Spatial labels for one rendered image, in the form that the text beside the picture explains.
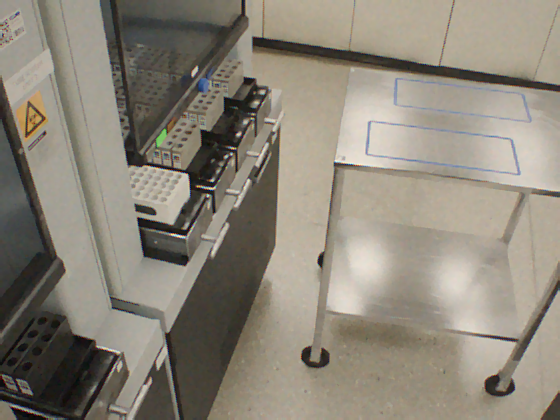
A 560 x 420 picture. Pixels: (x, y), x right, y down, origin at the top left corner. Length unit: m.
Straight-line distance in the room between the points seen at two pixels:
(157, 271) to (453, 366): 1.14
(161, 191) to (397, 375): 1.08
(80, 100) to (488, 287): 1.35
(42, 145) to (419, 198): 1.95
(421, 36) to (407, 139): 1.99
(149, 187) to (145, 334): 0.28
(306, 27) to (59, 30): 2.71
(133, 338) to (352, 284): 0.86
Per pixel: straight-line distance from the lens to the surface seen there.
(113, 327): 1.09
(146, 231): 1.15
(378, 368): 1.93
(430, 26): 3.33
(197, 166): 1.27
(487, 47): 3.38
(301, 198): 2.45
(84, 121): 0.89
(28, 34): 0.76
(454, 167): 1.34
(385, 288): 1.76
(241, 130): 1.38
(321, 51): 3.54
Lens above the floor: 1.59
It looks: 42 degrees down
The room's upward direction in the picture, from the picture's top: 3 degrees clockwise
